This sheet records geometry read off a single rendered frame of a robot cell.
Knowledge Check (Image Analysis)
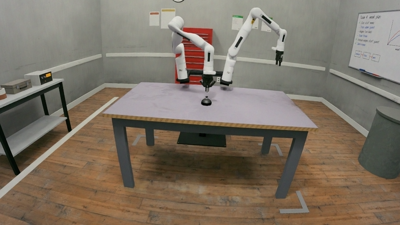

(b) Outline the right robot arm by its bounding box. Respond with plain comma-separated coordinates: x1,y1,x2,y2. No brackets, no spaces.
168,16,216,79

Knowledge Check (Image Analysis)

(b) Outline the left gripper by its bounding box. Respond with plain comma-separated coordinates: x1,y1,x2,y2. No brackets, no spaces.
275,50,284,67

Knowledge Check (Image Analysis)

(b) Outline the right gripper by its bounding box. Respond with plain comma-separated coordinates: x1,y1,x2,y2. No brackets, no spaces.
200,73,216,92

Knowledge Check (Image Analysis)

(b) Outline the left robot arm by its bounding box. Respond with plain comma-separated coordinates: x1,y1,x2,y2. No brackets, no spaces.
222,8,287,82

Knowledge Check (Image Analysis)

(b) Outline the grey dome bell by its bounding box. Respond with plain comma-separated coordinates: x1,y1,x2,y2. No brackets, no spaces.
201,96,212,106

